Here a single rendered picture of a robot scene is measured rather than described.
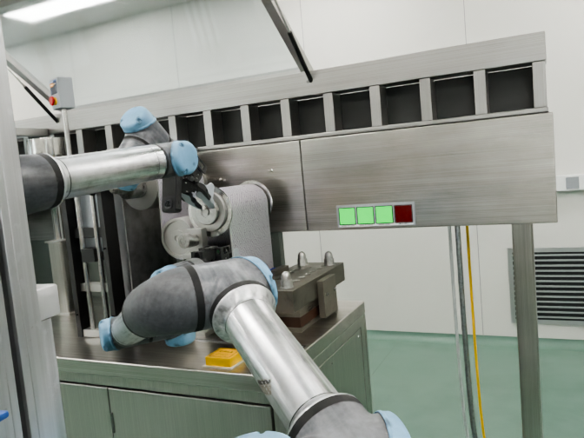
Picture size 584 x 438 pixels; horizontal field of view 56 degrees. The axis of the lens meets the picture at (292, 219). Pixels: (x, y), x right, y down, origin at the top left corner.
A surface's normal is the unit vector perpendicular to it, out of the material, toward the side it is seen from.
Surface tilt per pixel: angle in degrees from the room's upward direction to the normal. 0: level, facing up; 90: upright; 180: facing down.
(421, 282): 90
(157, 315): 96
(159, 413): 90
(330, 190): 90
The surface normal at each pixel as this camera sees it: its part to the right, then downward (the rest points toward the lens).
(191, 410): -0.42, 0.12
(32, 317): 0.95, -0.06
